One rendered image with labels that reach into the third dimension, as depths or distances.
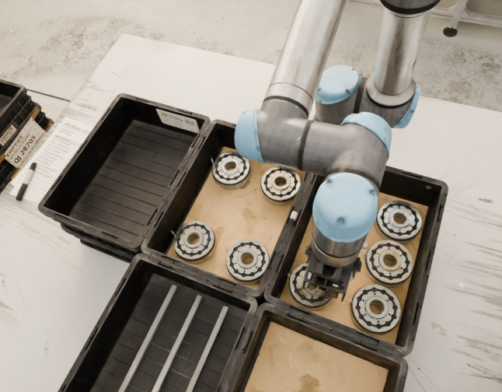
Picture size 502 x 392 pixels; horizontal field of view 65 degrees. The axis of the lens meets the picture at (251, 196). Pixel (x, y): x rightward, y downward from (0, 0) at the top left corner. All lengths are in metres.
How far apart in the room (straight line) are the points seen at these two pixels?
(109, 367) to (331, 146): 0.70
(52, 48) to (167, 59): 1.63
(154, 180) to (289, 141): 0.63
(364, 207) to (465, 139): 0.93
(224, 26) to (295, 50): 2.22
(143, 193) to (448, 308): 0.84
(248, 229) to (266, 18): 2.05
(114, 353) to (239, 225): 0.41
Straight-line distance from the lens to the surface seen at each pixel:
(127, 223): 1.09
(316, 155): 0.56
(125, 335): 1.00
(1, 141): 1.95
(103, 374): 1.01
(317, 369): 0.92
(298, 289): 0.92
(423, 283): 0.88
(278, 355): 0.92
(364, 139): 0.56
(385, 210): 1.01
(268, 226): 1.00
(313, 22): 0.68
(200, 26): 2.89
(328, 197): 0.48
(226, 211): 1.03
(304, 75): 0.62
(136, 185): 1.14
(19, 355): 1.27
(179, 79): 1.54
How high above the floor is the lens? 1.74
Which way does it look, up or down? 61 degrees down
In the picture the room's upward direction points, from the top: 12 degrees counter-clockwise
